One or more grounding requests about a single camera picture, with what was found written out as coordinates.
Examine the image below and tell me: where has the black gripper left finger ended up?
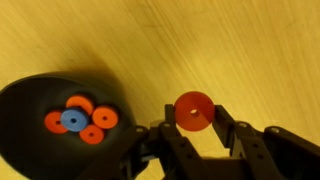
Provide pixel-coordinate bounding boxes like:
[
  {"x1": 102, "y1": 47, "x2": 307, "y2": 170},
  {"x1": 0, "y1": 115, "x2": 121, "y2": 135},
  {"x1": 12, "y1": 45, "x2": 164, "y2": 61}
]
[{"x1": 74, "y1": 103, "x2": 218, "y2": 180}]

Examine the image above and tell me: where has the black bowl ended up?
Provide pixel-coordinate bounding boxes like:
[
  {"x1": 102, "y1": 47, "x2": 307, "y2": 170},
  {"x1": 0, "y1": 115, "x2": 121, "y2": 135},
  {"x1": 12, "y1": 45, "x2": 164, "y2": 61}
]
[{"x1": 0, "y1": 72, "x2": 135, "y2": 180}]

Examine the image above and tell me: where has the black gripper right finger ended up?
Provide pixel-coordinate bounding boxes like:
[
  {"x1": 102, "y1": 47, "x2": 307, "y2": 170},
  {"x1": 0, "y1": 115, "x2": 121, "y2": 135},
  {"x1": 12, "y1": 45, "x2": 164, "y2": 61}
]
[{"x1": 213, "y1": 105, "x2": 320, "y2": 180}]

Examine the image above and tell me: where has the blue ring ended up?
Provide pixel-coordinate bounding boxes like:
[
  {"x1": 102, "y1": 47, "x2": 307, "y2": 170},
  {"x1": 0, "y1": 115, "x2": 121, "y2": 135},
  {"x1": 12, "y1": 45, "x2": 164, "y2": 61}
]
[{"x1": 60, "y1": 108, "x2": 90, "y2": 133}]

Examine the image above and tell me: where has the orange ring front edge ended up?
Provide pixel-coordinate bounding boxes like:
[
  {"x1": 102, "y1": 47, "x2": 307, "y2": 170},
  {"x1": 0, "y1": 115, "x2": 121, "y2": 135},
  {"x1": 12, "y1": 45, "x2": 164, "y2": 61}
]
[{"x1": 78, "y1": 124, "x2": 105, "y2": 145}]

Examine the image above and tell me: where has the orange ring table corner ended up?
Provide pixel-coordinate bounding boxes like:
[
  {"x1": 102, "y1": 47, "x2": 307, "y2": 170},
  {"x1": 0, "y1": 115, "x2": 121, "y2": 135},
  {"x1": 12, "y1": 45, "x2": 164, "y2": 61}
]
[{"x1": 174, "y1": 91, "x2": 215, "y2": 132}]

